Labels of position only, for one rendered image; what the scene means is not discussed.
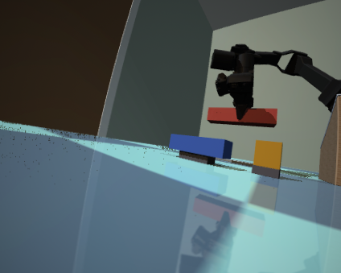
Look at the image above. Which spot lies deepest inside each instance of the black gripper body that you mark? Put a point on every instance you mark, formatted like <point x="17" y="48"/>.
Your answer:
<point x="242" y="77"/>

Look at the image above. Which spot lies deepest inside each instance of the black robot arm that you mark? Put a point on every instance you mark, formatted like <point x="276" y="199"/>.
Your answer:
<point x="300" y="65"/>

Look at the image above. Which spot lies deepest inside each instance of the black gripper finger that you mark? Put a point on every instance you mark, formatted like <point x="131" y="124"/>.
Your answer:
<point x="242" y="98"/>
<point x="249" y="106"/>

